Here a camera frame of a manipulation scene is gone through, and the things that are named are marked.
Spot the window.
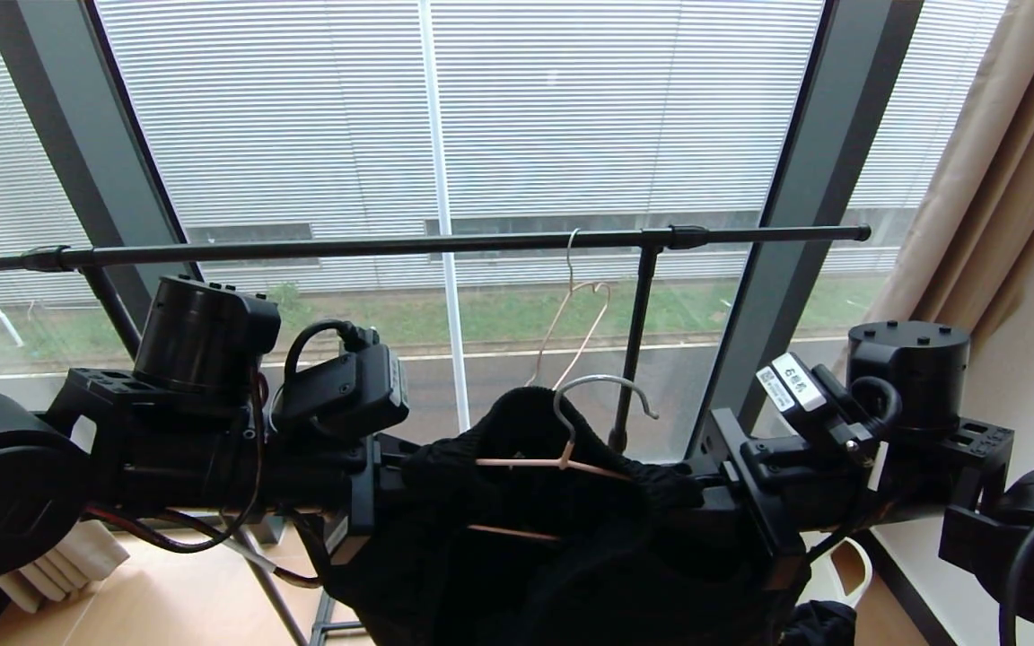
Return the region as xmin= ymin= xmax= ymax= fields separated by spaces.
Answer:
xmin=0 ymin=0 xmax=1012 ymax=539

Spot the black garment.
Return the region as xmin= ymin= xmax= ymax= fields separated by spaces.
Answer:
xmin=324 ymin=386 xmax=810 ymax=646
xmin=782 ymin=599 xmax=858 ymax=646

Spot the white laundry basket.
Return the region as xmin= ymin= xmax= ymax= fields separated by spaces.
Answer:
xmin=800 ymin=537 xmax=873 ymax=607

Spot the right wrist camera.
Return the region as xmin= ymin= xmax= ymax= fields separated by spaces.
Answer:
xmin=755 ymin=352 xmax=904 ymax=469

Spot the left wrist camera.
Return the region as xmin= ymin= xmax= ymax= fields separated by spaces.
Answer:
xmin=268 ymin=319 xmax=411 ymax=442

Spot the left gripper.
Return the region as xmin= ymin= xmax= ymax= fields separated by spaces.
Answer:
xmin=255 ymin=434 xmax=386 ymax=567

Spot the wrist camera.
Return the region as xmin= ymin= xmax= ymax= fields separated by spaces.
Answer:
xmin=268 ymin=319 xmax=411 ymax=442
xmin=755 ymin=352 xmax=904 ymax=469

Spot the pink clothes hanger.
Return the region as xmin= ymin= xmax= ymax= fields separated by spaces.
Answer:
xmin=468 ymin=374 xmax=660 ymax=543
xmin=526 ymin=229 xmax=613 ymax=388

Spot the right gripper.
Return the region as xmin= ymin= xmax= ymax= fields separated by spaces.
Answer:
xmin=704 ymin=407 xmax=888 ymax=589

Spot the black clothes rack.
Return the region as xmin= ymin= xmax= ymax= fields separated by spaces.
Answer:
xmin=0 ymin=224 xmax=871 ymax=646

